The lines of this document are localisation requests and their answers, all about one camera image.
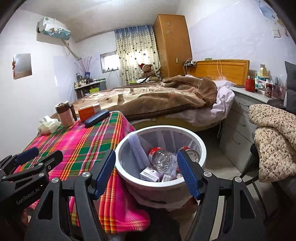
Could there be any white round bin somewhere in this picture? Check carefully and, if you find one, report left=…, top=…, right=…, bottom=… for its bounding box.
left=114, top=126, right=207, bottom=211

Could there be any orange cardboard box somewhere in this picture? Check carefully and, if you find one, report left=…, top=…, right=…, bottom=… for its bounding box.
left=78, top=103, right=102, bottom=122

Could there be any stack of medicine boxes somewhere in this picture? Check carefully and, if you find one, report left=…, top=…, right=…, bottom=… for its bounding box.
left=254, top=64, right=278, bottom=93

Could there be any white wall air conditioner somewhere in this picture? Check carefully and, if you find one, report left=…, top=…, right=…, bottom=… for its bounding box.
left=37, top=16, right=72, bottom=41

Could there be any dark blue glasses case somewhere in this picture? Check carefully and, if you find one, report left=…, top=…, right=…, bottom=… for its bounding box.
left=84, top=110, right=110, bottom=128

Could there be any patterned window curtain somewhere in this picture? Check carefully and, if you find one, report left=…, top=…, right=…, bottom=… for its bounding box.
left=114, top=24, right=161, bottom=86

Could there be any pale wall sticker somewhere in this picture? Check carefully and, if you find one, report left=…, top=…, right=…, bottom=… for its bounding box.
left=259, top=0, right=285, bottom=24

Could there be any brown teddy bear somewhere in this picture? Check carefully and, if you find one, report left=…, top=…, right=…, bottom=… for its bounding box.
left=138, top=63, right=159, bottom=81

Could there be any dark chair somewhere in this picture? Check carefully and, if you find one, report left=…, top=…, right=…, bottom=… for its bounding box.
left=242, top=142, right=269, bottom=223

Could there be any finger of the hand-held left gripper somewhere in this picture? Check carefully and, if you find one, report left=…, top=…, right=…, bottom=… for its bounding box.
left=0, top=150, right=64, bottom=183
left=0, top=146, right=40, bottom=176

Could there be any clear bottle with red label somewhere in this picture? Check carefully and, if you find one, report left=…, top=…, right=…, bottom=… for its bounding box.
left=148, top=146, right=178, bottom=172

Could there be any small wall window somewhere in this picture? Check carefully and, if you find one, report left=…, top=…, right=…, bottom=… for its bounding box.
left=99, top=51, right=119, bottom=74

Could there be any red jar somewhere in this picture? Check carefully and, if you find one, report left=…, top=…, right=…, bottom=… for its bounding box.
left=245, top=75, right=255, bottom=92

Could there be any pale pink quilt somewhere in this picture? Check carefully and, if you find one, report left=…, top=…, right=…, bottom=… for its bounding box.
left=162, top=80, right=236, bottom=127

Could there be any pink green plaid tablecloth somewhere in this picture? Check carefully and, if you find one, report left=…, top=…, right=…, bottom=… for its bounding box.
left=14, top=111, right=151, bottom=234

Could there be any pale green tissue pack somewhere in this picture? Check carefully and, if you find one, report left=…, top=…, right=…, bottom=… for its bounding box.
left=38, top=116, right=61, bottom=135

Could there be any grey drawer cabinet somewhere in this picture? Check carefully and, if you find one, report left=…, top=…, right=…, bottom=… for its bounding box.
left=218, top=86, right=287, bottom=173

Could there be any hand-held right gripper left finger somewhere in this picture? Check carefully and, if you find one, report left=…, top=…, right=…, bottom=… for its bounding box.
left=24, top=149, right=116, bottom=241

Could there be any wooden wardrobe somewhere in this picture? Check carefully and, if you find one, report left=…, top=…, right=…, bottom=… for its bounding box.
left=153, top=14, right=193, bottom=79

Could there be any tin can with red label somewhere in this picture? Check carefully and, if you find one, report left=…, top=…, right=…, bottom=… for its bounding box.
left=178, top=146, right=200, bottom=163

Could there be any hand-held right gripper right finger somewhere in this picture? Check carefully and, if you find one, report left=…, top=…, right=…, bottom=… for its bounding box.
left=177, top=149, right=266, bottom=241

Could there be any red face mug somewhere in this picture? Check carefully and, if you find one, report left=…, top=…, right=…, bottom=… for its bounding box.
left=265, top=82, right=274, bottom=98

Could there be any blue vase with branches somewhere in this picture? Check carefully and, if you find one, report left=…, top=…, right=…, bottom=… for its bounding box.
left=74, top=56, right=99, bottom=80

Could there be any grey desk with bottles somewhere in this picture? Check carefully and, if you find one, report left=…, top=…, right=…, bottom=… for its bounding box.
left=74, top=77, right=108, bottom=99

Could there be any brown lidded tumbler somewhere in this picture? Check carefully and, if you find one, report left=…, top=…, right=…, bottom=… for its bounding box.
left=55, top=100, right=78, bottom=127

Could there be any brown plush blanket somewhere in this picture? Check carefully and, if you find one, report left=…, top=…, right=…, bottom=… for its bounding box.
left=75, top=75, right=218, bottom=114

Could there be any wrapped air conditioner pipe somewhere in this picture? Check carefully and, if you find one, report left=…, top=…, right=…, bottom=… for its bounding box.
left=62, top=40, right=81, bottom=59

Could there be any floral quilted jacket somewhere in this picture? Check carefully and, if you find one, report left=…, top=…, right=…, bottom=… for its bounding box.
left=248, top=104, right=296, bottom=183

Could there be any dark grey cushion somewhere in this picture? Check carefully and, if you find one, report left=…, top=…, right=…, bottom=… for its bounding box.
left=284, top=61, right=296, bottom=108

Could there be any shiny wall poster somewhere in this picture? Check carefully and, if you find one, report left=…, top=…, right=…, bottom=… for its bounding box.
left=13, top=53, right=32, bottom=80

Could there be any wooden bed headboard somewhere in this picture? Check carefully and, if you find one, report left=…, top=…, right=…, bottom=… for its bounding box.
left=188, top=59, right=250, bottom=86

